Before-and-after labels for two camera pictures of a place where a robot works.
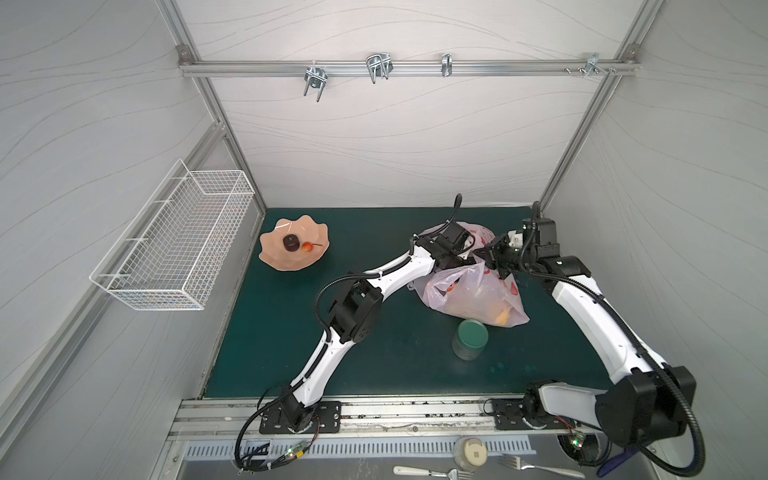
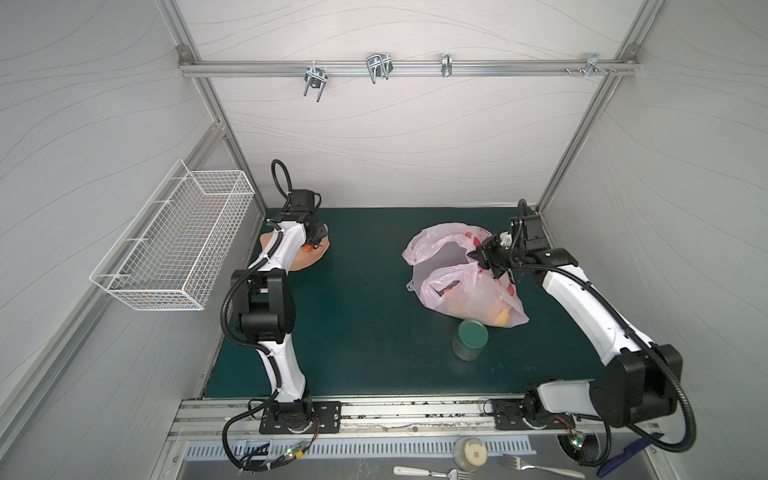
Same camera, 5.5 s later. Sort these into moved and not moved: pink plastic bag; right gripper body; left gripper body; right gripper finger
Moved: left gripper body
Not moved: right gripper body; right gripper finger; pink plastic bag
